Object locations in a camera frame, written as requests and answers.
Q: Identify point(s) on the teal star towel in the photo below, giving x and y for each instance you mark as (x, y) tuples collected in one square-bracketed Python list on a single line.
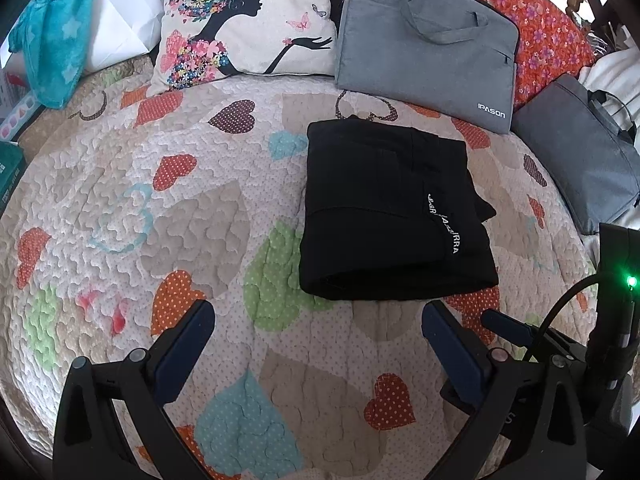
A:
[(60, 35)]

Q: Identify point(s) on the white cloth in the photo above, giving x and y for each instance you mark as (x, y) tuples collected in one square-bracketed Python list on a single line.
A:
[(612, 75)]

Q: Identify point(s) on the white pillow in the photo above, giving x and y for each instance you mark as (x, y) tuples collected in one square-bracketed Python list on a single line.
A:
[(125, 20)]

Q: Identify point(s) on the pastel paint box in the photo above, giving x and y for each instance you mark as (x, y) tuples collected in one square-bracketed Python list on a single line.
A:
[(17, 110)]

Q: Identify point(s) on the heart-patterned quilt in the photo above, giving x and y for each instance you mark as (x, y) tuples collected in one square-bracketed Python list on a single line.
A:
[(200, 210)]

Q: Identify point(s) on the red floral cloth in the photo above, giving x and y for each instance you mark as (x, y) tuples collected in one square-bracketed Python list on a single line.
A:
[(545, 35)]

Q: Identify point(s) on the black cloth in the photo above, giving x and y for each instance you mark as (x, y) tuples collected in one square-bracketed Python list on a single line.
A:
[(337, 2)]

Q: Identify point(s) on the black pants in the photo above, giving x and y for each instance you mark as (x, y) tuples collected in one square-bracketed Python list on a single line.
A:
[(380, 210)]

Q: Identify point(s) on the large grey laptop bag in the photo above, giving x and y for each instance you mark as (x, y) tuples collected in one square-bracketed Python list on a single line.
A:
[(425, 60)]

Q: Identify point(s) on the small grey laptop bag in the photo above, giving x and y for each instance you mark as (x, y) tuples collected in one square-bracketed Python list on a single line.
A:
[(580, 150)]

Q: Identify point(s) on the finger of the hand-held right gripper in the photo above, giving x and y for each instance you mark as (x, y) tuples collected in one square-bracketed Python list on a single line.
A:
[(507, 329), (457, 397)]

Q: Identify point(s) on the green box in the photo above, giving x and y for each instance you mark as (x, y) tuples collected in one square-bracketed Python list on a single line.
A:
[(9, 170)]

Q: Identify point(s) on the floral silhouette pillow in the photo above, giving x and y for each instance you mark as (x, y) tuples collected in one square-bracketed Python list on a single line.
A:
[(240, 20)]

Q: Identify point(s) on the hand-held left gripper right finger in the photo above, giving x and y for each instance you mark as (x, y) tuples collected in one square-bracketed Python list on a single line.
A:
[(452, 355)]

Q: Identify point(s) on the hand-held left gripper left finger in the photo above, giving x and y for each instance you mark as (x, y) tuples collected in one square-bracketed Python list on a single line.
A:
[(182, 347)]

